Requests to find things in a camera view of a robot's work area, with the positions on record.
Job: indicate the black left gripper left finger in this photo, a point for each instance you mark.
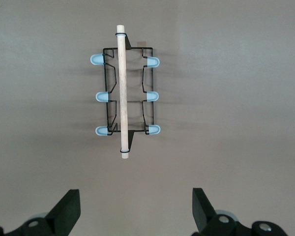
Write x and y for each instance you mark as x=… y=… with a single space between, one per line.
x=61 y=216

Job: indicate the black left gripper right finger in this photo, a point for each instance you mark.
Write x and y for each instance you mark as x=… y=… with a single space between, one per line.
x=211 y=223

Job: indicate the brown tape square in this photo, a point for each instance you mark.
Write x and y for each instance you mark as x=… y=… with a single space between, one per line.
x=142 y=43

